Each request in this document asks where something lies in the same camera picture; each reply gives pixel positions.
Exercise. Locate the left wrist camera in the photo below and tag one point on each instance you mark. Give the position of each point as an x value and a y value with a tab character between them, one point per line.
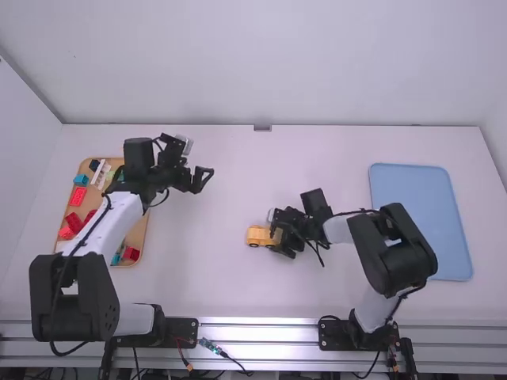
187	144

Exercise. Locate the red toy brick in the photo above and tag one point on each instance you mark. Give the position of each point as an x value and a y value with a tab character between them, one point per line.
78	196
90	215
131	254
71	226

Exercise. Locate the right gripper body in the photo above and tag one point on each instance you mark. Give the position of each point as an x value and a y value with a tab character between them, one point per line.
297	225

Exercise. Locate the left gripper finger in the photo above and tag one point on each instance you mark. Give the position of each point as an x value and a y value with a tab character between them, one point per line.
196	190
208	171

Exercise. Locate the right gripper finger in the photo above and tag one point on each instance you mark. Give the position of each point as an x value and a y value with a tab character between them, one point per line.
289	248
273	230

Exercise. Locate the tan tray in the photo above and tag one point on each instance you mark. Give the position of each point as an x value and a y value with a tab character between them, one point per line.
140	237

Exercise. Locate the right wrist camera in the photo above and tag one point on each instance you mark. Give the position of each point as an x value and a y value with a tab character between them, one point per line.
270	215

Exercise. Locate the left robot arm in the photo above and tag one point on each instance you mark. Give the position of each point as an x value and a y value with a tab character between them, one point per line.
119	213

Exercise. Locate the teal toy brick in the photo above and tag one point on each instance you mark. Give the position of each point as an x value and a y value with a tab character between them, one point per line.
116	259
81	180

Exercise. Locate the silver rails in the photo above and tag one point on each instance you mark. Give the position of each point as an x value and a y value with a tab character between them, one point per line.
257	328

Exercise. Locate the blue mat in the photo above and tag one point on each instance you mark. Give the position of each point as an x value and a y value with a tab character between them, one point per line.
428	190

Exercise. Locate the dark blue toy brick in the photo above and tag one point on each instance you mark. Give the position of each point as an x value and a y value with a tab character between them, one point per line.
94	164

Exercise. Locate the yellow toy car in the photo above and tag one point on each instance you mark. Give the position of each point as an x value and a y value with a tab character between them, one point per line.
257	235

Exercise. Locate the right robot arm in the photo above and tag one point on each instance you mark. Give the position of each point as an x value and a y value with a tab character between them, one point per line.
396	245

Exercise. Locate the green toy brick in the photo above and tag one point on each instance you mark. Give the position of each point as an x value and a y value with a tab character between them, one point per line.
115	175

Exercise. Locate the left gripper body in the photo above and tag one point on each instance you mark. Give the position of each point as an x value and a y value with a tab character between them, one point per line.
174	174

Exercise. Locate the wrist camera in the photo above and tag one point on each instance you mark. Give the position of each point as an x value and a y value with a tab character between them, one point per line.
187	144
270	215

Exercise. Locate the white toy brick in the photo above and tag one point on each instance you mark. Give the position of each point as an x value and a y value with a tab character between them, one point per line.
100	172

